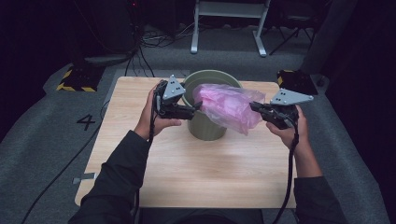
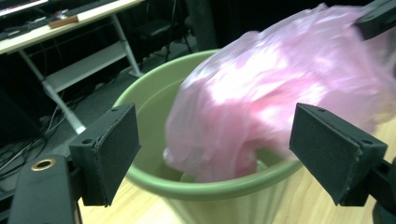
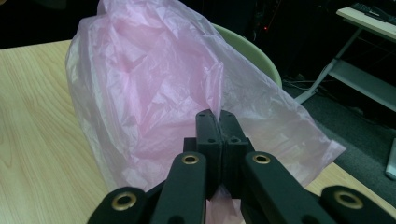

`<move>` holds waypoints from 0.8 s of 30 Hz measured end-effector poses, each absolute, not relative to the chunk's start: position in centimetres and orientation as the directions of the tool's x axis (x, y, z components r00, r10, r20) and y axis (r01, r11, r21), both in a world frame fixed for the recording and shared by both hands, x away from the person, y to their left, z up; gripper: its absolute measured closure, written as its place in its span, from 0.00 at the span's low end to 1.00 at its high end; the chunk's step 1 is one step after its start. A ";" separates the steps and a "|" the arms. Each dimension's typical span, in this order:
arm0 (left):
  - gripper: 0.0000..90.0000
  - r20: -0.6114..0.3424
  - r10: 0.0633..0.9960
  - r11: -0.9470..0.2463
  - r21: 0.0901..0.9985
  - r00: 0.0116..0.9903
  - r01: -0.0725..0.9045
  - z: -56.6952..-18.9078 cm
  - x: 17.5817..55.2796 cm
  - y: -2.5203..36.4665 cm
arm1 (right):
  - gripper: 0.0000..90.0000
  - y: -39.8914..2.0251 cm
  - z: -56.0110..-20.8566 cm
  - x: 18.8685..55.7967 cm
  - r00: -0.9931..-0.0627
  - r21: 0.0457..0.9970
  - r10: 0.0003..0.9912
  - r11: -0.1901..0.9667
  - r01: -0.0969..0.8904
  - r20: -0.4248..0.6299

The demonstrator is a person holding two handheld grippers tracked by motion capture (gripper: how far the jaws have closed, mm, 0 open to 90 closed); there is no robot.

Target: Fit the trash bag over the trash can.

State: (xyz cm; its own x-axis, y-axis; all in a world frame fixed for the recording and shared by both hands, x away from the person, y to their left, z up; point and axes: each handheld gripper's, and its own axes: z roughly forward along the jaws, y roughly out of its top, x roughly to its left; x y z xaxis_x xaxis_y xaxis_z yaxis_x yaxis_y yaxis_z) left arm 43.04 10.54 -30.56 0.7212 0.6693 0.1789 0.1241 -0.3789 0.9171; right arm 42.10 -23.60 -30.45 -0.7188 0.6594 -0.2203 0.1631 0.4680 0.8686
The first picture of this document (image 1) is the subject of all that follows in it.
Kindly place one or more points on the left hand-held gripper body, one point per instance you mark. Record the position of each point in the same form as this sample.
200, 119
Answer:
168, 105

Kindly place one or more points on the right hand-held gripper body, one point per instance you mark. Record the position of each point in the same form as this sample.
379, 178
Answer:
281, 116

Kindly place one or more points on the green plastic bin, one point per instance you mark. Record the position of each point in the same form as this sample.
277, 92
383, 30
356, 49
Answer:
205, 129

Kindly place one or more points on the pink plastic bag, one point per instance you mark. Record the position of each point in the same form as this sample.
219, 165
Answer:
229, 105

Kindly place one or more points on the person's right hand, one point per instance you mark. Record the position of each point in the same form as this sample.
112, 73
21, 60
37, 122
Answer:
295, 137

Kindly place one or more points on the person's left hand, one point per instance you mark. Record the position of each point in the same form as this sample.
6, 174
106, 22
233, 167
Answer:
148, 121

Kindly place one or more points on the yellow black striped base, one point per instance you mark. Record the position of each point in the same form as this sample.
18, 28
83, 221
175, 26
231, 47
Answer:
79, 79
295, 81

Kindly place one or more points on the black equipment stand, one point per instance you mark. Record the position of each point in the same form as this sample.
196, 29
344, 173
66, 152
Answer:
106, 59

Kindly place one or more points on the black tripod stand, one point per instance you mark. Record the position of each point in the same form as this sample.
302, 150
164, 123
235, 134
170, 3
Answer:
292, 28

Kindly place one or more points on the grey upright column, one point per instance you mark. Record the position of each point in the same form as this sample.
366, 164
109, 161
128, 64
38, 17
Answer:
330, 34

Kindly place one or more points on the person's lap in dark clothing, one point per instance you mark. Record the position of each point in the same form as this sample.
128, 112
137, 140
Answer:
202, 217

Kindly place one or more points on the grey tape strip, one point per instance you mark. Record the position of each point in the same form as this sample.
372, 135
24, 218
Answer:
84, 178

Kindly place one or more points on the white metal desk frame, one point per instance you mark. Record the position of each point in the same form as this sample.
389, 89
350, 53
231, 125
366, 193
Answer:
230, 9

